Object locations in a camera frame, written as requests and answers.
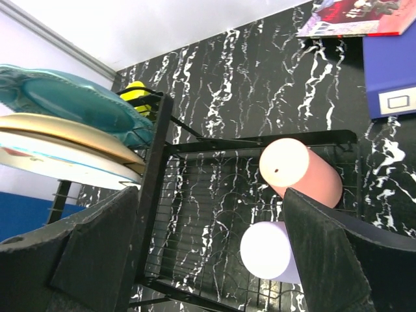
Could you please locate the red cover book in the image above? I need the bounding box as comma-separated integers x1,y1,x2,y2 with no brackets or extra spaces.
297,0,415,38

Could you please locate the purple-blue ring binder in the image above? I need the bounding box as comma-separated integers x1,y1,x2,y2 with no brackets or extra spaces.
363,23,415,120

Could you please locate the teal scalloped plate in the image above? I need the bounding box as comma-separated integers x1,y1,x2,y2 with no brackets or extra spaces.
1,64,153,148

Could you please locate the lavender plastic cup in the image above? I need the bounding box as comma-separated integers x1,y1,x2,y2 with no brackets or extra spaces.
240,221,301,284

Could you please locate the cream bird pattern plate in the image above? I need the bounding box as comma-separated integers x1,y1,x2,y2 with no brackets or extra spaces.
1,113,146,174

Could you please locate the black wire dish rack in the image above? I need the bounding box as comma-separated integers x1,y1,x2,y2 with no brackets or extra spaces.
44,87,363,312

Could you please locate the blue open binder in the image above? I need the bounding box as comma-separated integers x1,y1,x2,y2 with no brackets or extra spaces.
0,190,87,243

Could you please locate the watermelon pattern white plate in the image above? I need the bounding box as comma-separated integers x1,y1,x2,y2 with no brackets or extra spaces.
1,131,140,190

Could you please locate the yellow bowl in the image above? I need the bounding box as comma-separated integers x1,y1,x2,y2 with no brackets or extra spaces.
120,81,151,117

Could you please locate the pink plastic cup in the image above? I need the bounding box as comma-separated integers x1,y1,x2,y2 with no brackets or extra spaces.
259,138,343,208

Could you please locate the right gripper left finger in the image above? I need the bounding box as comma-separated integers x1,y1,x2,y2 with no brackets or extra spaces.
1,187,138,311

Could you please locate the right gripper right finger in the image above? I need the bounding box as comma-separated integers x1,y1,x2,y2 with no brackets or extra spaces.
283,188,415,311

